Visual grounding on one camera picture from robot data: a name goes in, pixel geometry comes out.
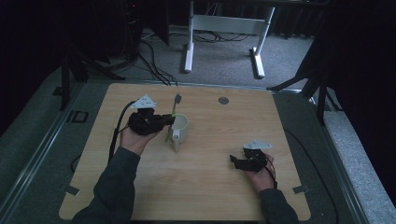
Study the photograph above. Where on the green toothbrush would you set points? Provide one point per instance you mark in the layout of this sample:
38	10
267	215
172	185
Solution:
174	107

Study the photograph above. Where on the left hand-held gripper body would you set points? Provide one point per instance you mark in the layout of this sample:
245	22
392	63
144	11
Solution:
143	123

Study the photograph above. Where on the person's right hand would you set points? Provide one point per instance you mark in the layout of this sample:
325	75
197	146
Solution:
260	180

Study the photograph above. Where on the dark computer tower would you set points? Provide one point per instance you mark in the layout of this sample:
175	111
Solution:
132	28

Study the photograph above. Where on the white cup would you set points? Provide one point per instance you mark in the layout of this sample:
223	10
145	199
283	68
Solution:
180	129

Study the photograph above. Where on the white desk frame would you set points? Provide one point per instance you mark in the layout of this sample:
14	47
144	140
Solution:
229	24

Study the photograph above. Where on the black metal stand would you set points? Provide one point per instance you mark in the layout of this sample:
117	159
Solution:
320	90
66	81

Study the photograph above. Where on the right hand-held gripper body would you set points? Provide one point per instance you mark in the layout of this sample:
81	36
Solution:
257	160

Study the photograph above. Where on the grey tape strip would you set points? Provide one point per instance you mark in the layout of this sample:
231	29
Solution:
69	189
301	189

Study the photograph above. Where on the black rectangular floor bracket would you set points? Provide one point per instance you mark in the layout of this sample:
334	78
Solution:
77	116

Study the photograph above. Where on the person's left hand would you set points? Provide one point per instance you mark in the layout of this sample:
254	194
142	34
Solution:
134	141

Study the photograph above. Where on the round grey table grommet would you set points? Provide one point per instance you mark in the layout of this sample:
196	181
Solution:
223	100

